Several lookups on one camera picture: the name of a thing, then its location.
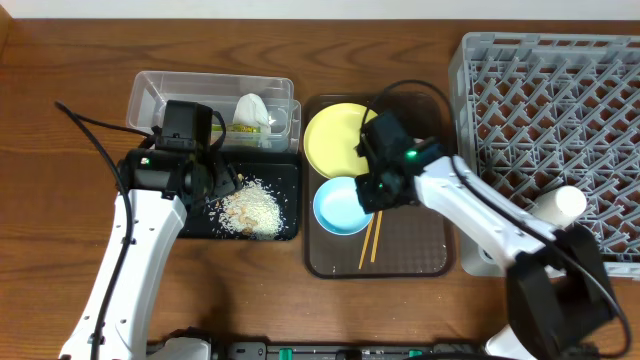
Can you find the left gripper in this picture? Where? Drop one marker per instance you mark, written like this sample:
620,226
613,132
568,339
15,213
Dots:
220,182

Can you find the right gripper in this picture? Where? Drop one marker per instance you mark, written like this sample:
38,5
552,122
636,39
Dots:
373,195

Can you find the rice food waste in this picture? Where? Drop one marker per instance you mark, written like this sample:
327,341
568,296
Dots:
252,211

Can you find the green snack wrapper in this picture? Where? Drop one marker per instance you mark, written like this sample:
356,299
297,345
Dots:
235,128

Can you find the wooden chopstick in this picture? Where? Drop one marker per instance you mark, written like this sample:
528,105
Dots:
366,241
376,236

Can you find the white napkin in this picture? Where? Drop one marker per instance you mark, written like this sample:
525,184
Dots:
252,115

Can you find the light blue bowl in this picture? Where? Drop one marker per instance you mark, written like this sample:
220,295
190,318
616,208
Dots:
337,209

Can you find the white cup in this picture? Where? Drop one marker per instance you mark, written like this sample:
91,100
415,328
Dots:
560,207

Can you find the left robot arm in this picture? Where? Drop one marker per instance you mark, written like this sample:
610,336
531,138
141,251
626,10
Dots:
175,171

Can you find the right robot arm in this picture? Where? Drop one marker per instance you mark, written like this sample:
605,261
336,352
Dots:
557,290

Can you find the grey dishwasher rack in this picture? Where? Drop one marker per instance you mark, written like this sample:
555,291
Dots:
539,111

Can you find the black tray bin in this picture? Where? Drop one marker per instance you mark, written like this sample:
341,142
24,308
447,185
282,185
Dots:
282,171

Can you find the yellow plate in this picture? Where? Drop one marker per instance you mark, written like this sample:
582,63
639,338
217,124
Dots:
330,141

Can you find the brown serving tray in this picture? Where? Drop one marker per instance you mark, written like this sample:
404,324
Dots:
413,241

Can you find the clear plastic bin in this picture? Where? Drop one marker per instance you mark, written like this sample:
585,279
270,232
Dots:
221,92

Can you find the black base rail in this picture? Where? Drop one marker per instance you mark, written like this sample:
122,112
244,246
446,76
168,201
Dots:
280,351

